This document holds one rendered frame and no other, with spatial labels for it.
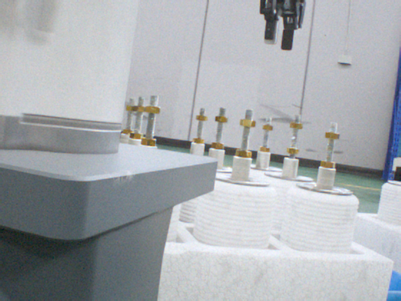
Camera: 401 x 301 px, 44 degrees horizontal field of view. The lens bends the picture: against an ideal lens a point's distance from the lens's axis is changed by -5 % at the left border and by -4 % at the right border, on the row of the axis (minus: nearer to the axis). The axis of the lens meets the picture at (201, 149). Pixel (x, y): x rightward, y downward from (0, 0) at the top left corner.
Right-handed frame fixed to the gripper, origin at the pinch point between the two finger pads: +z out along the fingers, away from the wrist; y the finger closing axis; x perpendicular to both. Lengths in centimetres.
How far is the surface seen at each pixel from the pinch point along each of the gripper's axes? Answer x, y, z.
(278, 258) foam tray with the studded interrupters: -17.8, -28.6, 28.6
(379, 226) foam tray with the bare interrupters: -19.4, 12.9, 30.5
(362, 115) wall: 119, 465, 5
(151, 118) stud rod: -2.0, -34.4, 15.0
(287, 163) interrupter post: -8.9, -9.9, 19.9
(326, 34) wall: 167, 452, -78
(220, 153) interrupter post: -2.0, -18.0, 19.4
